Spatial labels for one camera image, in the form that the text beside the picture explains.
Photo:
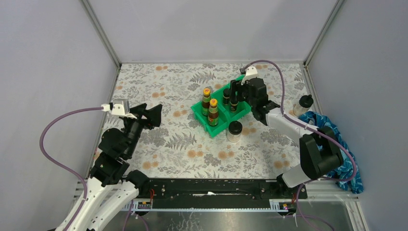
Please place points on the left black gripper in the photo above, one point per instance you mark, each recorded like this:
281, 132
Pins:
154, 115

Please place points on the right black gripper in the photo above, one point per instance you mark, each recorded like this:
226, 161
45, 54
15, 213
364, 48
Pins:
235, 86

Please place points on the small black cap spice jar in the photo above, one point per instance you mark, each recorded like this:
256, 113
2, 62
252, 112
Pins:
226, 96

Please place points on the yellow cap sauce bottle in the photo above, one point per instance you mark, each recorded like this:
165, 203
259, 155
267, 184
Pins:
206, 101

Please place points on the green cap chili sauce bottle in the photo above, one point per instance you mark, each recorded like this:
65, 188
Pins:
213, 113

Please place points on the large clear black lid jar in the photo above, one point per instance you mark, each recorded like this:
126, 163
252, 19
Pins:
234, 131

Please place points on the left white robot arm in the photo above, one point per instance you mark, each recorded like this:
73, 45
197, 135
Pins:
109, 187

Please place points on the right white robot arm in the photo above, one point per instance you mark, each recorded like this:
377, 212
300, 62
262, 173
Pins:
318, 153

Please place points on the green bin near section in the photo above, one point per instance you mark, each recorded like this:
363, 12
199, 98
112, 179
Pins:
223, 119

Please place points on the floral table mat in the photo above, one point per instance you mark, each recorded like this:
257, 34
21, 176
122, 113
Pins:
180, 147

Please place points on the right clear black lid jar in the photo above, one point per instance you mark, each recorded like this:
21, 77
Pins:
303, 105

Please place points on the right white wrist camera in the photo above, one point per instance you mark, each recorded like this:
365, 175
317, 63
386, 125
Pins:
250, 73

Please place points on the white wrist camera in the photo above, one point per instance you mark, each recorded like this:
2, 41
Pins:
118, 107
250, 73

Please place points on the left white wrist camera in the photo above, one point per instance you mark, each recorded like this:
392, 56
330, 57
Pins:
118, 107

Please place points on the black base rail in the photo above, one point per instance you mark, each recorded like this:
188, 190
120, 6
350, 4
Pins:
172, 189

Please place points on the white slotted cable duct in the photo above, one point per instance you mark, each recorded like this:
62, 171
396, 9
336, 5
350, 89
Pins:
201, 204

